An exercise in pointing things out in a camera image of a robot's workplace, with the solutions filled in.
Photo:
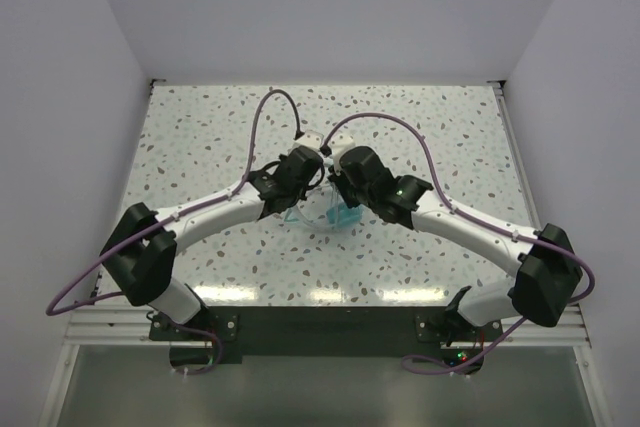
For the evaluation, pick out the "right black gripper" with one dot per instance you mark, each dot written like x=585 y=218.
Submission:
x=339 y=181

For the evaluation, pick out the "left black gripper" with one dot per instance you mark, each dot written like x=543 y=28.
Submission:
x=303 y=195

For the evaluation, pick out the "teal cat-ear headphones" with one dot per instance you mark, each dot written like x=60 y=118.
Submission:
x=323 y=208

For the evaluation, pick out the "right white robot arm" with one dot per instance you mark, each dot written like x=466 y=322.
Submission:
x=414 y=204

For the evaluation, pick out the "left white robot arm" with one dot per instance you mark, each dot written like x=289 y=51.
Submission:
x=140 y=253

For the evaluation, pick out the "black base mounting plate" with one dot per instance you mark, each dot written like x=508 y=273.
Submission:
x=229 y=334

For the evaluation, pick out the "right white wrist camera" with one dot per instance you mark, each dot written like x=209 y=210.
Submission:
x=339 y=145

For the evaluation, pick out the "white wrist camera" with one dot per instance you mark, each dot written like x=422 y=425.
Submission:
x=339 y=145
x=309 y=139

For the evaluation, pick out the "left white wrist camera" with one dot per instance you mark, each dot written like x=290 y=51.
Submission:
x=309 y=139

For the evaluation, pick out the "aluminium right frame rail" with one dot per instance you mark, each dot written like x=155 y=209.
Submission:
x=525 y=182

